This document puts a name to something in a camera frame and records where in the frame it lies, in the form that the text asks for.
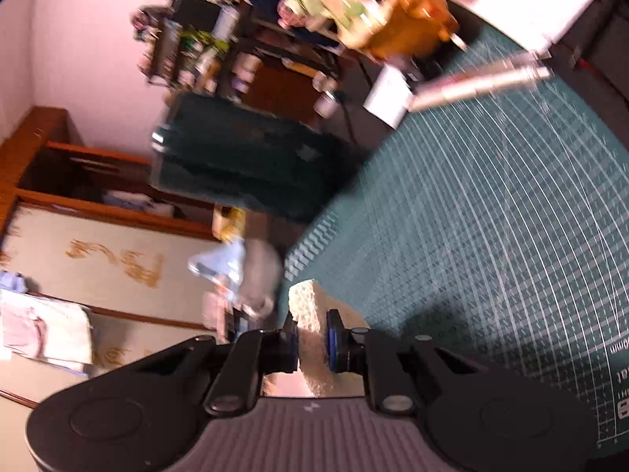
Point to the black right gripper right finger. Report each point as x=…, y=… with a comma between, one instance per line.
x=373, y=356

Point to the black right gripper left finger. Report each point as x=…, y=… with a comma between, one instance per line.
x=238, y=368

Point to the beige oval sponge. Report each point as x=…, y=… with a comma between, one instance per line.
x=308, y=304

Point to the white bowl red rim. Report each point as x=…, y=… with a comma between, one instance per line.
x=286, y=385

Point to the blue hat white teapot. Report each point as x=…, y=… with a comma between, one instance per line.
x=250, y=270

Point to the green cutting mat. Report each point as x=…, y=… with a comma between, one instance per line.
x=499, y=226

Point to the white card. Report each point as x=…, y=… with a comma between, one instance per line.
x=389, y=97

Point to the white pen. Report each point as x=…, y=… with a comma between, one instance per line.
x=476, y=86

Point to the orange pig teapot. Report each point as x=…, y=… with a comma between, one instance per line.
x=385, y=29

